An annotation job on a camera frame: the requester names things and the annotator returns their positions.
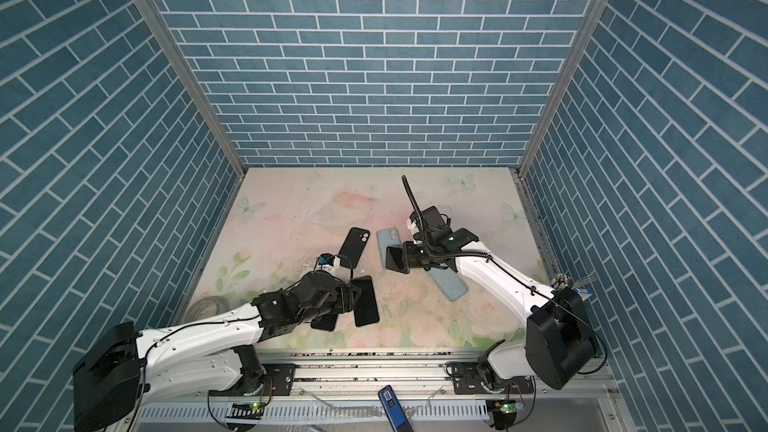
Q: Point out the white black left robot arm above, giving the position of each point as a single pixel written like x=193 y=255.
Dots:
x=127 y=368

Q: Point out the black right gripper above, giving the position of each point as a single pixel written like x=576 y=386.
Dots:
x=409 y=259

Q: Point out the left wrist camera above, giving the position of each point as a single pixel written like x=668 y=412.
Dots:
x=328 y=262

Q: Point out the light blue phone case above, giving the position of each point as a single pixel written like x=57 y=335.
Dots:
x=385 y=238
x=449 y=283

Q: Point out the purple phone black screen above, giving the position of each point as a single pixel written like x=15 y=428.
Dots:
x=325 y=322

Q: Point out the blue phone black screen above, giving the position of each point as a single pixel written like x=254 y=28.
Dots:
x=395 y=260

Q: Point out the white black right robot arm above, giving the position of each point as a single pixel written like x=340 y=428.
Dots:
x=559 y=338

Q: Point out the aluminium corner post right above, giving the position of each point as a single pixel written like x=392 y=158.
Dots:
x=591 y=18

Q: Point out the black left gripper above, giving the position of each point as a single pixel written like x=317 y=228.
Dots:
x=346 y=298

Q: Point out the clear tape roll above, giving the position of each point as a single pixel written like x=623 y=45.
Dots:
x=205 y=308

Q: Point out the aluminium corner post left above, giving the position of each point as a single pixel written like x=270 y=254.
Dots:
x=154 y=20

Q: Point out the blue handheld device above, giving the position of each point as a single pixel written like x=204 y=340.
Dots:
x=393 y=410

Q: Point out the white phone black screen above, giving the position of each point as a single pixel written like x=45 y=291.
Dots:
x=366 y=309

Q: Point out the aluminium corner post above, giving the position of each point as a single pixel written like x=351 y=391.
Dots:
x=154 y=20
x=591 y=18

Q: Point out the black phone case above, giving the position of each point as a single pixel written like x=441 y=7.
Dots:
x=353 y=247

